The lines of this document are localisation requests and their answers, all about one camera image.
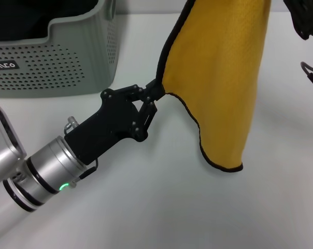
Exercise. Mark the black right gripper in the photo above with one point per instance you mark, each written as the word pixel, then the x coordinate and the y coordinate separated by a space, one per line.
pixel 306 18

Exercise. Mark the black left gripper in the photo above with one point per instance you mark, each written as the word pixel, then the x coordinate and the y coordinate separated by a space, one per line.
pixel 107 127

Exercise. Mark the yellow and green towel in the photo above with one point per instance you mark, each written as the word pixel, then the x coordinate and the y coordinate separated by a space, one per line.
pixel 218 77

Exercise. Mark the grey-green perforated storage box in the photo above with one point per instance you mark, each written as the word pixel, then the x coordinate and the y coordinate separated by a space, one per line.
pixel 68 31

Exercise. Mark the black brand label sticker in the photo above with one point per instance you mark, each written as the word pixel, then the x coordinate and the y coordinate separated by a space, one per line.
pixel 5 65

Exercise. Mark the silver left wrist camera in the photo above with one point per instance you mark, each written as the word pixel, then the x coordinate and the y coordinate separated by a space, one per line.
pixel 3 145

